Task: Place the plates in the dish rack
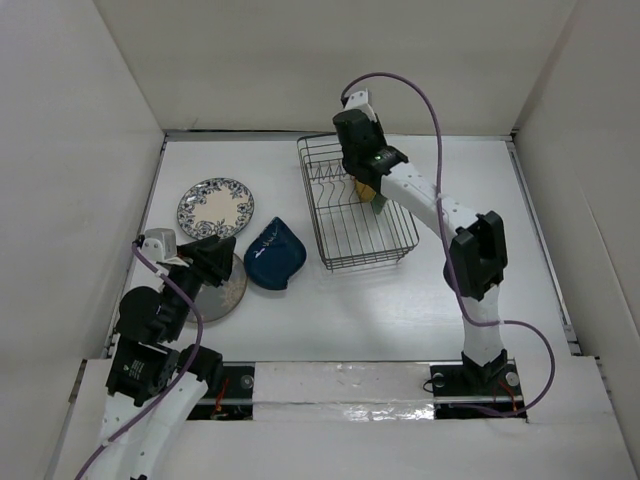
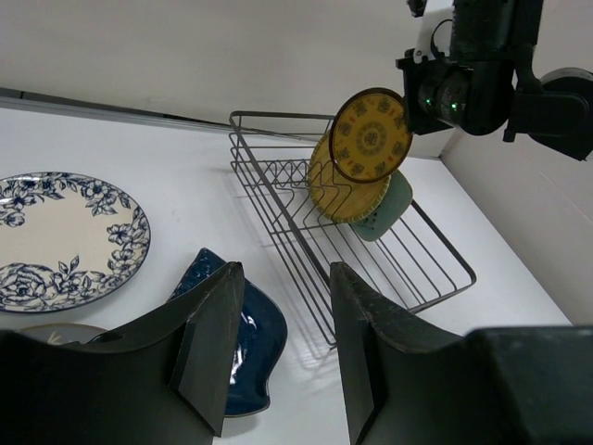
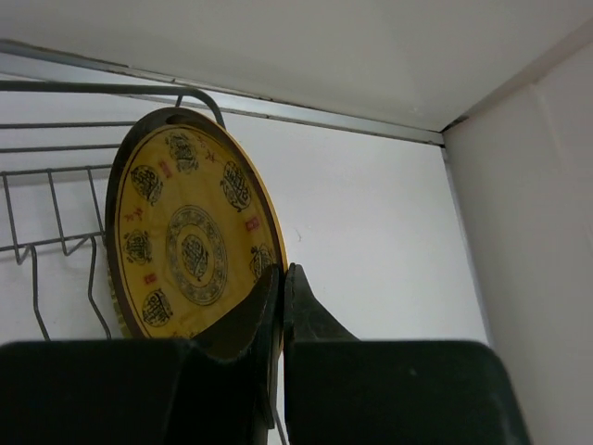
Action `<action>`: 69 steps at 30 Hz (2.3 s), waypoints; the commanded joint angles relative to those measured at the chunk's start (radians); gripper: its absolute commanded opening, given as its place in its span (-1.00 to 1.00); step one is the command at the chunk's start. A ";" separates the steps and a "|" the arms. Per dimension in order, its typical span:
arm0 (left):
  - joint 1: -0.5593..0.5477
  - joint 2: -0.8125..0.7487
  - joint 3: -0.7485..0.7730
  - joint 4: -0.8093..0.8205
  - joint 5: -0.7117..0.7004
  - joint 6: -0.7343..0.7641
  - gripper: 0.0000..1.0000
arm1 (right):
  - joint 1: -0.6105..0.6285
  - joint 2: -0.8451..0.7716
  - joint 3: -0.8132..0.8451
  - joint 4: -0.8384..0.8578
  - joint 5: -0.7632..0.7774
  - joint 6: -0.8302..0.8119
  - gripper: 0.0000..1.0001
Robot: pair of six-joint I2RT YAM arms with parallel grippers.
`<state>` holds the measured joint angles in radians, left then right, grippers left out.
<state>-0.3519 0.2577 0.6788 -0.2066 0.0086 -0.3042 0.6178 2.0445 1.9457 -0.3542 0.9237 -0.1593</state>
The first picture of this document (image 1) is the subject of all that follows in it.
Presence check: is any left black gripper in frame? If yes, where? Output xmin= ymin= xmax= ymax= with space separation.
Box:
xmin=163 ymin=232 xmax=235 ymax=338

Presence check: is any yellow patterned plate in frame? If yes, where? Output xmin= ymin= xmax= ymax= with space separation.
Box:
xmin=354 ymin=179 xmax=377 ymax=203

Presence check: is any grey deer round plate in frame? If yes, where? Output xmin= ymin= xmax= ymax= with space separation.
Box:
xmin=195 ymin=254 xmax=248 ymax=324

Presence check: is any blue floral white plate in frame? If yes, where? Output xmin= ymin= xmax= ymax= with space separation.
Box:
xmin=176 ymin=177 xmax=255 ymax=240

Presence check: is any dark blue leaf dish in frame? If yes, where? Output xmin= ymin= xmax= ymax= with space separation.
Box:
xmin=243 ymin=217 xmax=307 ymax=291

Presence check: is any pale green rectangular plate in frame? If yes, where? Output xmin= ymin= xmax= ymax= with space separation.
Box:
xmin=371 ymin=194 xmax=387 ymax=215

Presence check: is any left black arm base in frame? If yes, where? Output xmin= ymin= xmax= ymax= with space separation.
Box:
xmin=188 ymin=362 xmax=256 ymax=421

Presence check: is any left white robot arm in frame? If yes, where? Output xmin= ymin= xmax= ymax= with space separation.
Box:
xmin=76 ymin=228 xmax=236 ymax=479

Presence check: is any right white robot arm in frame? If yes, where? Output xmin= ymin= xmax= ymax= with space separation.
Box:
xmin=333 ymin=109 xmax=508 ymax=393

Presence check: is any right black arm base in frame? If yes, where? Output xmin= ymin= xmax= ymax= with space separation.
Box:
xmin=422 ymin=349 xmax=526 ymax=420

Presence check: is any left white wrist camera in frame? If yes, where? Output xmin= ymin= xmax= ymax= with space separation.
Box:
xmin=140 ymin=228 xmax=177 ymax=263

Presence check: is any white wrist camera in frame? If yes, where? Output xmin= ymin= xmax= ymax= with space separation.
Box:
xmin=343 ymin=89 xmax=378 ymax=123
xmin=140 ymin=228 xmax=177 ymax=263

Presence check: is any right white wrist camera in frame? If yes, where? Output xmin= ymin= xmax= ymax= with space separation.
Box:
xmin=343 ymin=89 xmax=378 ymax=123

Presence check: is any grey wire dish rack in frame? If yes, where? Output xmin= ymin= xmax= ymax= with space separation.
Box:
xmin=297 ymin=133 xmax=419 ymax=271

